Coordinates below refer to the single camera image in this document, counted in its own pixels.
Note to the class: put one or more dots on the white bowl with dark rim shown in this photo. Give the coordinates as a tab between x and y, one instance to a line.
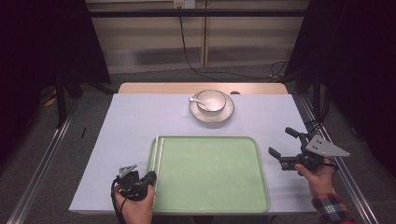
214	101

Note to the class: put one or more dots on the pale lilac table mat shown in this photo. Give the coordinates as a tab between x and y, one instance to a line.
130	118

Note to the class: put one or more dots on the beige vertical wall trim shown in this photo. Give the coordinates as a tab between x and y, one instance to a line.
205	37

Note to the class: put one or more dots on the white plate with dark rim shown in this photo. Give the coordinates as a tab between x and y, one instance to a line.
218	118

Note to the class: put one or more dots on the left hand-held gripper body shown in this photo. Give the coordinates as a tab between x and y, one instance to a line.
132	183

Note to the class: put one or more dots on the person's right hand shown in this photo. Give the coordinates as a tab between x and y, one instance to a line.
317	182

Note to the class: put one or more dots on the black horizontal frame bar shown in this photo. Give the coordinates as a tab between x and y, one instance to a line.
140	13

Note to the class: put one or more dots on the aluminium floor rail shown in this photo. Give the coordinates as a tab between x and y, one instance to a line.
42	168
364	203

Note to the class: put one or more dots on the wooden table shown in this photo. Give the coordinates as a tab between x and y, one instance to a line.
155	88

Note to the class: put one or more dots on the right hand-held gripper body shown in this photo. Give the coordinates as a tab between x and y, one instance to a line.
323	146

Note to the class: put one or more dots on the black curtain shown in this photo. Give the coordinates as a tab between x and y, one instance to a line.
31	46
358	46

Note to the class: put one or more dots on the green plastic tray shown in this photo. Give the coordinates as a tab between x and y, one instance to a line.
211	174

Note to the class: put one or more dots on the white ceramic spoon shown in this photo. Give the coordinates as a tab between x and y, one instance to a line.
194	100

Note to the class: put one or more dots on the person's left hand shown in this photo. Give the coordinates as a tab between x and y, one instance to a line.
137	210

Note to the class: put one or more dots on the white wall socket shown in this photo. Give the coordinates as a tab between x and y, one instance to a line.
188	3

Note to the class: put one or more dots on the black metal stand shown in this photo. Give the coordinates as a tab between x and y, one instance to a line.
317	93
61	102

